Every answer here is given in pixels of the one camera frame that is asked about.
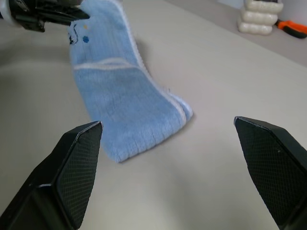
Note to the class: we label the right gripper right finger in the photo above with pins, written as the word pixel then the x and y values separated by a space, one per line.
pixel 275 167

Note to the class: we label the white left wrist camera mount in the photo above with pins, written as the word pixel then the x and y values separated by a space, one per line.
pixel 3 9

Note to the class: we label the light blue towel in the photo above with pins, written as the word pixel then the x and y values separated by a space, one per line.
pixel 120 103

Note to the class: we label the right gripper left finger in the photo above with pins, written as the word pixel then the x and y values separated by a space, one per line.
pixel 60 182

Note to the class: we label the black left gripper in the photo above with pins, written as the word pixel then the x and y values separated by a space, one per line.
pixel 26 14

